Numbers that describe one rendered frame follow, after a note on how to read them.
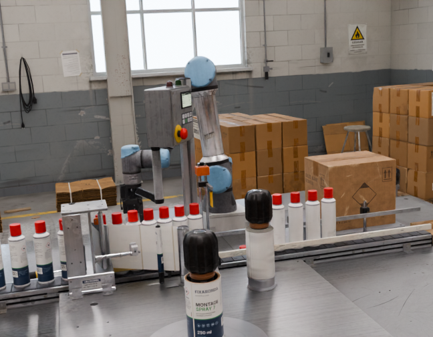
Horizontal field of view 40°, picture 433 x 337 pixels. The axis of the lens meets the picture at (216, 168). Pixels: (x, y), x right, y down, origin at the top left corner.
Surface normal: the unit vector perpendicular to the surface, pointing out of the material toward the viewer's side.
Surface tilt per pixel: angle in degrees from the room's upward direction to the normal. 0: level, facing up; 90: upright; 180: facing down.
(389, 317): 0
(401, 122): 88
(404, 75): 90
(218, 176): 95
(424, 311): 0
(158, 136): 90
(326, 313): 0
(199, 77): 80
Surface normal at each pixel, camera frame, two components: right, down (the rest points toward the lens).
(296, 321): -0.05, -0.98
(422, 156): -0.92, 0.11
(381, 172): 0.25, 0.18
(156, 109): -0.35, 0.20
